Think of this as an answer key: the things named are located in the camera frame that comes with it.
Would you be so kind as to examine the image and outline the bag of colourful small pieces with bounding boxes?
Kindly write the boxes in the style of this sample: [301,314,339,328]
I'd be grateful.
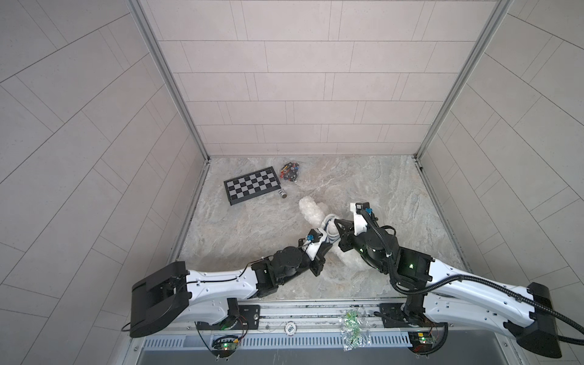
[279,161,300,182]

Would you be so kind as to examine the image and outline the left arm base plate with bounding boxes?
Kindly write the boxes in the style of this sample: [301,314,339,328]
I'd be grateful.
[196,305,261,331]

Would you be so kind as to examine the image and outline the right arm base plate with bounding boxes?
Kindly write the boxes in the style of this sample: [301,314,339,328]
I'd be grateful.
[374,304,443,328]

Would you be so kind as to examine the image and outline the white teddy bear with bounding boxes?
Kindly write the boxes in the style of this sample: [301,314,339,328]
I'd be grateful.
[299,196,370,272]

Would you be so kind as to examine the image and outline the aluminium front rail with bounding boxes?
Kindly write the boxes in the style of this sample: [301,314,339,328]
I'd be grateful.
[127,297,507,337]

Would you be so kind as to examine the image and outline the clear bag green parts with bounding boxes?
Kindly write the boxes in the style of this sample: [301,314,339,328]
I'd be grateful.
[339,310,372,351]

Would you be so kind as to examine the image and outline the right green circuit board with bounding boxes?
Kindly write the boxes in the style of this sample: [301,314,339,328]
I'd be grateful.
[408,332,435,354]

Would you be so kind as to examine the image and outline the left green circuit board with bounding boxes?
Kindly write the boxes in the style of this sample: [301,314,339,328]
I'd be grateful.
[211,335,241,359]

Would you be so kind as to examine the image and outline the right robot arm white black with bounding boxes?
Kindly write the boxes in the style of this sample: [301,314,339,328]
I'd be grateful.
[333,216,562,359]

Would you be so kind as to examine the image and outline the green circuit board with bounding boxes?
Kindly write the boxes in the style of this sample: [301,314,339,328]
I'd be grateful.
[211,335,241,359]
[408,332,435,354]

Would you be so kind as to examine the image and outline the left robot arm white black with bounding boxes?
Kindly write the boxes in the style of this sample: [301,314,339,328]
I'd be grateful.
[123,242,333,339]

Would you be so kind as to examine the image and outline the black white chessboard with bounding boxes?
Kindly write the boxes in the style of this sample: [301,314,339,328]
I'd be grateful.
[224,167,281,205]

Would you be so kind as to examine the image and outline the black corrugated cable hose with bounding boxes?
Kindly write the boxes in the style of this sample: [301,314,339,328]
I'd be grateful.
[362,210,584,346]

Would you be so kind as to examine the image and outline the blue white striped shirt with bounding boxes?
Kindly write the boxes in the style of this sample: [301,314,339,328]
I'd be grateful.
[320,214,340,245]

